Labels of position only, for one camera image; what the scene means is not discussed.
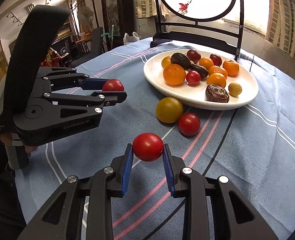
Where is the red cherry tomato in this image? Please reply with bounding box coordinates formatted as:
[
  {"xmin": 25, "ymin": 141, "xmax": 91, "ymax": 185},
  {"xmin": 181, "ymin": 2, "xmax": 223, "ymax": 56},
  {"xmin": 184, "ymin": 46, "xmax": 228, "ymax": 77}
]
[{"xmin": 132, "ymin": 133, "xmax": 164, "ymax": 162}]

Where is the large orange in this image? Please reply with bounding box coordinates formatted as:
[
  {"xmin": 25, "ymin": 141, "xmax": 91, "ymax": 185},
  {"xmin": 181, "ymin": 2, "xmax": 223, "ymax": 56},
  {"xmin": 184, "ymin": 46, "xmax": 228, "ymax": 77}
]
[{"xmin": 207, "ymin": 73, "xmax": 226, "ymax": 88}]

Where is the person's left hand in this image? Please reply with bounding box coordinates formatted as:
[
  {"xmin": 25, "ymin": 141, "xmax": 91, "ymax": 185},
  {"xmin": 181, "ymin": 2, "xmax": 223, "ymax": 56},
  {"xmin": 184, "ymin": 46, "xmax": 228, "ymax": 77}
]
[{"xmin": 0, "ymin": 133, "xmax": 38, "ymax": 153}]

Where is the white plastic bag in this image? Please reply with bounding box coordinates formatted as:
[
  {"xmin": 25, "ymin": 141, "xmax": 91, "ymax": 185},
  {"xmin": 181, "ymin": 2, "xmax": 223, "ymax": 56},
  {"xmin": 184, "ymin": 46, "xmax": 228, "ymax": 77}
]
[{"xmin": 123, "ymin": 31, "xmax": 140, "ymax": 45}]

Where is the yellow green plum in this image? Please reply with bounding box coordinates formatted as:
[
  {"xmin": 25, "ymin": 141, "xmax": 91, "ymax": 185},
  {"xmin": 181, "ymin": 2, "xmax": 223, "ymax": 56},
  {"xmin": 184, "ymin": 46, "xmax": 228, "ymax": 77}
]
[{"xmin": 156, "ymin": 97, "xmax": 184, "ymax": 124}]

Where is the blue striped tablecloth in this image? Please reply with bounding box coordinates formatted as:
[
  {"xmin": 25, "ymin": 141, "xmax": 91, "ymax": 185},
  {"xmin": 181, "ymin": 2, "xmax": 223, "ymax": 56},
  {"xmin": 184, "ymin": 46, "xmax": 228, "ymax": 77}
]
[{"xmin": 16, "ymin": 38, "xmax": 295, "ymax": 239}]

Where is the mandarin orange on plate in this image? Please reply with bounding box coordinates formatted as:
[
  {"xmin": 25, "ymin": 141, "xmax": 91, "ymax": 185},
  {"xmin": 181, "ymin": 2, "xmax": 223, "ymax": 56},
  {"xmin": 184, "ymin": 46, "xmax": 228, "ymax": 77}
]
[{"xmin": 163, "ymin": 64, "xmax": 186, "ymax": 86}]

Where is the white round plate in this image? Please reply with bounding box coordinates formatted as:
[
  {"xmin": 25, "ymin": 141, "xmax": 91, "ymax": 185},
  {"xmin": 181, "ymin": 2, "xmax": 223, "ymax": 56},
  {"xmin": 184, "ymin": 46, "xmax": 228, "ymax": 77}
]
[{"xmin": 143, "ymin": 47, "xmax": 259, "ymax": 111}]

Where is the dark wooden cabinet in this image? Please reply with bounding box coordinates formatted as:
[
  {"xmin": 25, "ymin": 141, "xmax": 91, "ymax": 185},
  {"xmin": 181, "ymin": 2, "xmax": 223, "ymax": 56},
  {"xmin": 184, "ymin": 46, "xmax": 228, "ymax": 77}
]
[{"xmin": 101, "ymin": 0, "xmax": 135, "ymax": 50}]

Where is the dark red plum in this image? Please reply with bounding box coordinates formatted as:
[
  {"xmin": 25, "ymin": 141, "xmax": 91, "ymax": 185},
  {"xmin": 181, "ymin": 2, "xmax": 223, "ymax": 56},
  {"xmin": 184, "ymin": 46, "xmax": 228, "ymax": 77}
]
[
  {"xmin": 210, "ymin": 54, "xmax": 222, "ymax": 67},
  {"xmin": 186, "ymin": 49, "xmax": 202, "ymax": 64}
]

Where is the dark purple plum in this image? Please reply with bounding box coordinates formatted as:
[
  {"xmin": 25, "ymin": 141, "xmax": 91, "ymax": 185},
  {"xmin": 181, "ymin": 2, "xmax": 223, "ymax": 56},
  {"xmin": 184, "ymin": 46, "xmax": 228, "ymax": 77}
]
[{"xmin": 190, "ymin": 64, "xmax": 209, "ymax": 79}]

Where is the small orange tangerine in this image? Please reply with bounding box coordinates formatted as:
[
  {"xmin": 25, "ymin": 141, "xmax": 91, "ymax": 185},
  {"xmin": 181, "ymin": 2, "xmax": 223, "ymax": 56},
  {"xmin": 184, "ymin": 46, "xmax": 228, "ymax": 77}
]
[{"xmin": 198, "ymin": 57, "xmax": 214, "ymax": 70}]

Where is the dark wrinkled passion fruit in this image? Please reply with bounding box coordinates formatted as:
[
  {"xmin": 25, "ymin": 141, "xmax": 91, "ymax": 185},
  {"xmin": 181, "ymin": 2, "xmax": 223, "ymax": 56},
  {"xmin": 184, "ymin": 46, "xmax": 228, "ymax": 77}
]
[{"xmin": 205, "ymin": 84, "xmax": 229, "ymax": 103}]

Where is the small green yellow fruit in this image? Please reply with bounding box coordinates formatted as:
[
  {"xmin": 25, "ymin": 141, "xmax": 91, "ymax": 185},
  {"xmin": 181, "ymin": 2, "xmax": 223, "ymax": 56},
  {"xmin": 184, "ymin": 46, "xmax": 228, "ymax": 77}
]
[{"xmin": 228, "ymin": 82, "xmax": 242, "ymax": 97}]

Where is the small mandarin orange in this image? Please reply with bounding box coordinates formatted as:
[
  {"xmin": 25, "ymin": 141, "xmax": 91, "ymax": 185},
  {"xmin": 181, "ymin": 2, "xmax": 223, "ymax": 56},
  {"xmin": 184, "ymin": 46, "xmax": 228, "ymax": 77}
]
[{"xmin": 222, "ymin": 59, "xmax": 240, "ymax": 76}]

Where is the striped beige curtain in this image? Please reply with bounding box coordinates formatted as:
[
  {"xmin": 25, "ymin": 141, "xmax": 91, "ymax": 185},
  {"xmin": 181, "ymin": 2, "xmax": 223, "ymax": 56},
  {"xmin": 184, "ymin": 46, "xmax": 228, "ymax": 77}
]
[{"xmin": 266, "ymin": 0, "xmax": 295, "ymax": 59}]

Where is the black cable on table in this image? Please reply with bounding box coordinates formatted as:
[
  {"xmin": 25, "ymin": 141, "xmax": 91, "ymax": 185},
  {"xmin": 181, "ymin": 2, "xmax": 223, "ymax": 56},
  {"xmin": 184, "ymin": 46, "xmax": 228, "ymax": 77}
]
[{"xmin": 142, "ymin": 55, "xmax": 255, "ymax": 240}]

